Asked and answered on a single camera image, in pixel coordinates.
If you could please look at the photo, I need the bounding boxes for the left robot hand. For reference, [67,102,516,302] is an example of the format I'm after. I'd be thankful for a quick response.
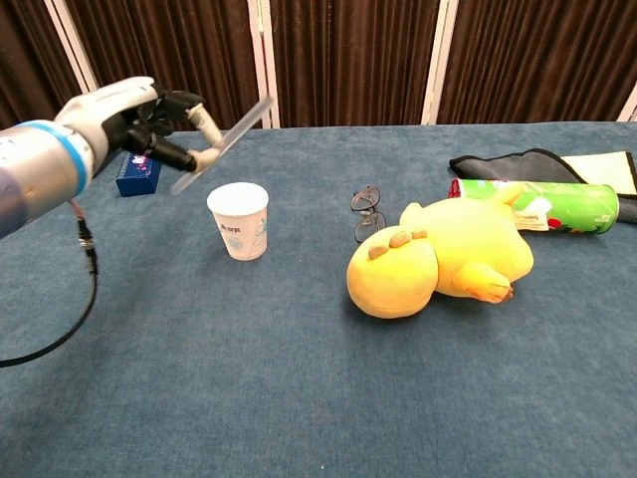
[53,76,225,175]

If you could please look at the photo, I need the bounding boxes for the transparent plastic straw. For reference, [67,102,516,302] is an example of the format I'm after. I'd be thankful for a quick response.
[168,94,275,196]

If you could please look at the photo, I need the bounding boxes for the white paper cup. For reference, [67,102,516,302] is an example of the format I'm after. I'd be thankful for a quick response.
[206,181,271,262]

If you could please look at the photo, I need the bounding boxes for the blue rectangular box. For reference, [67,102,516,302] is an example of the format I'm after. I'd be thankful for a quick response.
[114,150,164,198]

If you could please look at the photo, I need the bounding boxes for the brown folding screen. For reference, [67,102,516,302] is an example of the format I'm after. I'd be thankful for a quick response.
[0,0,637,144]

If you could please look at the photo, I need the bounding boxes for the dark-framed eyeglasses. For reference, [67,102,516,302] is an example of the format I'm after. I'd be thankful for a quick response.
[350,185,388,244]

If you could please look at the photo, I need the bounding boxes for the yellow plush duck toy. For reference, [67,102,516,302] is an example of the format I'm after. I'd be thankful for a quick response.
[345,182,535,321]

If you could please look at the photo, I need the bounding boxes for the green chips can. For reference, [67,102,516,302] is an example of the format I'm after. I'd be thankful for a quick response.
[448,177,620,236]

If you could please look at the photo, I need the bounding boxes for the grey and white cloth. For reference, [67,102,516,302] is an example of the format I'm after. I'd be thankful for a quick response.
[449,147,637,225]

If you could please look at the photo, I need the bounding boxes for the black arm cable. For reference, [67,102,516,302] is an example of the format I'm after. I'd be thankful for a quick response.
[0,197,100,369]

